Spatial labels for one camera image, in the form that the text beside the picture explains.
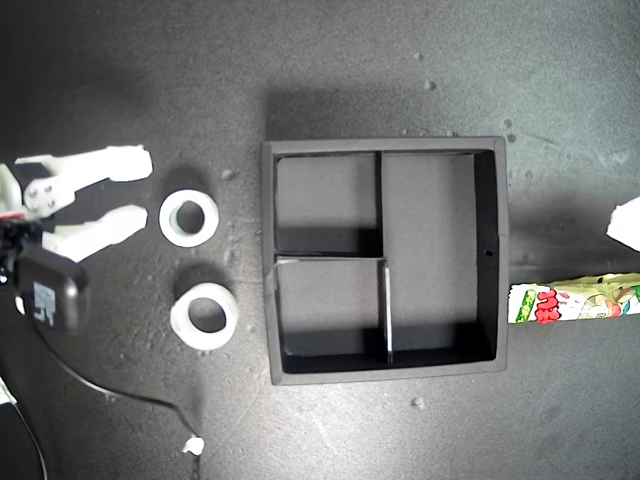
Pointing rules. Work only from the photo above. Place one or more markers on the snack bar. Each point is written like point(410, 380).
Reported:
point(575, 300)

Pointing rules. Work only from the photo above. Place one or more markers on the white tape roll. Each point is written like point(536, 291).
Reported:
point(179, 325)
point(212, 218)

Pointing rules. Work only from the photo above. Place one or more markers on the black tray with wells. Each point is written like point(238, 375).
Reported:
point(430, 225)

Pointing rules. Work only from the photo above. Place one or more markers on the small white plastic piece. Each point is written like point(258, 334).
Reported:
point(5, 392)

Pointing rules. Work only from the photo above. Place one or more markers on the small black camera box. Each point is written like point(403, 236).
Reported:
point(55, 290)

